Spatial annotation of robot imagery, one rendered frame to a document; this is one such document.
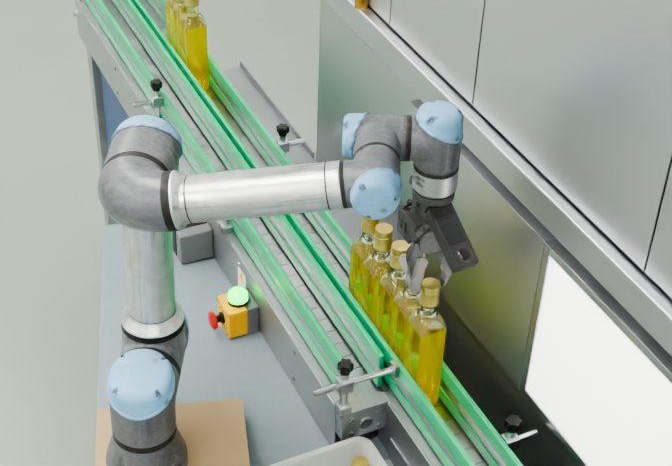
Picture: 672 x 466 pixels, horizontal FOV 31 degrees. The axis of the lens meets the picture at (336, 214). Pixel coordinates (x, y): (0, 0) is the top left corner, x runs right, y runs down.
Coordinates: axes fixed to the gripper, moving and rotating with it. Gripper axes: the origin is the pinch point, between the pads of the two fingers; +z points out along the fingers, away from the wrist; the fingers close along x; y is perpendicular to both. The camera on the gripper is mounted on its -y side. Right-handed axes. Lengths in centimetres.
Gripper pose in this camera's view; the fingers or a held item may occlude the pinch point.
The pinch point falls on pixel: (430, 286)
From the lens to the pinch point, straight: 213.4
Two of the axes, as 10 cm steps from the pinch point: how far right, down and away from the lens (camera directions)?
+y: -4.5, -5.5, 7.1
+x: -8.9, 2.5, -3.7
